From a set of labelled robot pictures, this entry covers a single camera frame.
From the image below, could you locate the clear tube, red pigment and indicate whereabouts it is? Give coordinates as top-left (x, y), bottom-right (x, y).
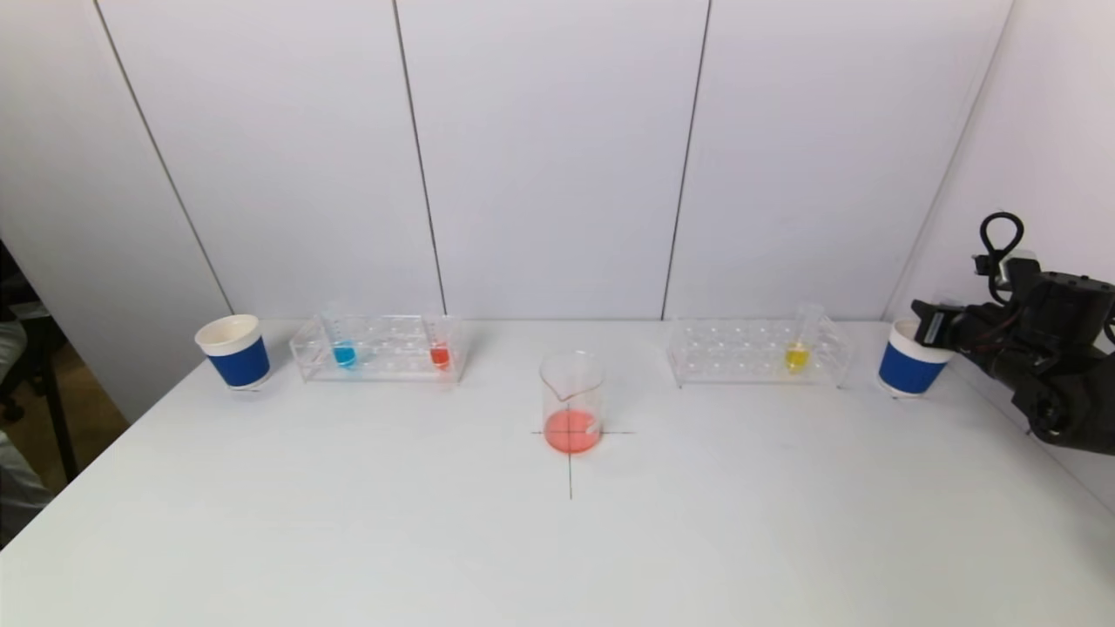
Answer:
top-left (429, 315), bottom-right (455, 373)

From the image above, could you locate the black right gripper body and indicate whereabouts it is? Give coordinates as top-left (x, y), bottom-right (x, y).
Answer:
top-left (914, 305), bottom-right (996, 355)

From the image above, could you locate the blue white paper cup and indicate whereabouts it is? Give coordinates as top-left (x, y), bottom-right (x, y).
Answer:
top-left (195, 313), bottom-right (273, 391)
top-left (876, 319), bottom-right (956, 399)

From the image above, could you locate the clear glass beaker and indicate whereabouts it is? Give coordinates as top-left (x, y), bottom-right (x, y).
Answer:
top-left (539, 350), bottom-right (606, 455)

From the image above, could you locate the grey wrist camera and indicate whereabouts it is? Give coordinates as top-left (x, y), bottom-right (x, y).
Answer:
top-left (993, 253), bottom-right (1042, 290)

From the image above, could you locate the clear tube, yellow pigment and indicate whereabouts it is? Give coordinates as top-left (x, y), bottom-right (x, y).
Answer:
top-left (783, 302), bottom-right (825, 375)

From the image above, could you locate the clear tube, blue pigment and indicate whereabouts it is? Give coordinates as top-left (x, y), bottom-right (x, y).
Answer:
top-left (324, 307), bottom-right (361, 370)

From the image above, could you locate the clear acrylic tube rack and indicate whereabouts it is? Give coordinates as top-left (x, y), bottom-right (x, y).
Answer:
top-left (666, 317), bottom-right (855, 389)
top-left (291, 314), bottom-right (469, 385)

